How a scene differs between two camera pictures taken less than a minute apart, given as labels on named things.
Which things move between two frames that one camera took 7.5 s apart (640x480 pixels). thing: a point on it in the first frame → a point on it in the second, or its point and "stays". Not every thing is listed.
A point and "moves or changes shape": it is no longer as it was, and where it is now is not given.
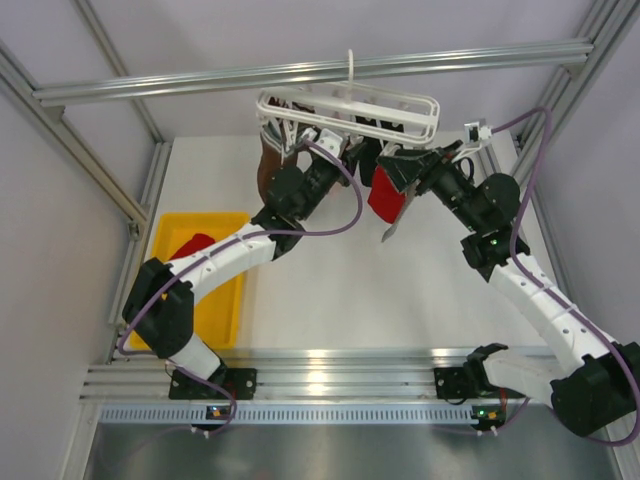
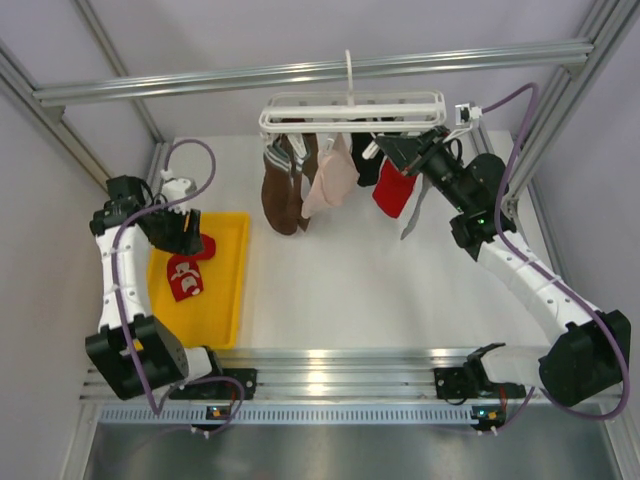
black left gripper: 350,158 → 184,242
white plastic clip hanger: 349,92 moves or changes shape
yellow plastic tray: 218,314 stays
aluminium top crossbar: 572,58 stays
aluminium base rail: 395,375 stays
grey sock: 409,195 → 411,211
